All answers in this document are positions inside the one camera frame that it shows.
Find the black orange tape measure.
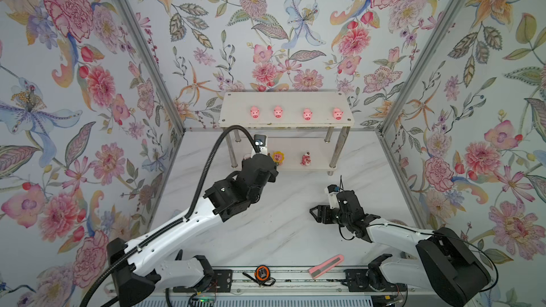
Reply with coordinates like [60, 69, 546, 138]
[243, 265, 276, 287]

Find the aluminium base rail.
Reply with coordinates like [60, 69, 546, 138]
[178, 266, 468, 298]

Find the yellow-haired princess toy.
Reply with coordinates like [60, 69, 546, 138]
[272, 152, 285, 166]

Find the white two-tier shelf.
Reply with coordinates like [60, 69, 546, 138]
[219, 92, 355, 176]

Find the pink striped flat tool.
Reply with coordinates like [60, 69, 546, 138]
[309, 254, 344, 279]

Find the left black corrugated cable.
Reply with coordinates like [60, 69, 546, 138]
[79, 125, 260, 307]

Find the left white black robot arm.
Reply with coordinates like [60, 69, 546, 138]
[107, 153, 278, 306]

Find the single pink piglet toy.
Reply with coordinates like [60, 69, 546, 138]
[333, 108, 344, 121]

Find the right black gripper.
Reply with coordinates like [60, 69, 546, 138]
[309, 204, 352, 228]

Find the small red pink figurine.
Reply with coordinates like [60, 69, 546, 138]
[301, 152, 311, 166]

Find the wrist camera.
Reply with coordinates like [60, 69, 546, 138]
[325, 184, 340, 210]
[254, 134, 269, 155]

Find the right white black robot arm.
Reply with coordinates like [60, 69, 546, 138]
[309, 185, 495, 306]

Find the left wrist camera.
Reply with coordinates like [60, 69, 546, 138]
[254, 134, 269, 155]

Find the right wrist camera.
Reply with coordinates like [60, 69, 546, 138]
[325, 184, 340, 210]

